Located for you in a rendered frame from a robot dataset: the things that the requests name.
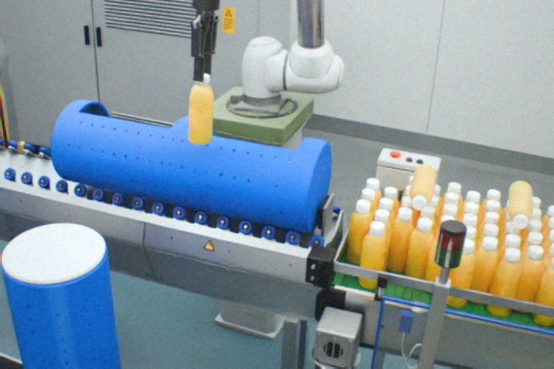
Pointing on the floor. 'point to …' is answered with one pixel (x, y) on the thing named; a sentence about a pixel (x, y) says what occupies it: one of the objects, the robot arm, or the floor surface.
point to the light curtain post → (9, 127)
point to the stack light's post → (434, 321)
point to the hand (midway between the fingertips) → (202, 67)
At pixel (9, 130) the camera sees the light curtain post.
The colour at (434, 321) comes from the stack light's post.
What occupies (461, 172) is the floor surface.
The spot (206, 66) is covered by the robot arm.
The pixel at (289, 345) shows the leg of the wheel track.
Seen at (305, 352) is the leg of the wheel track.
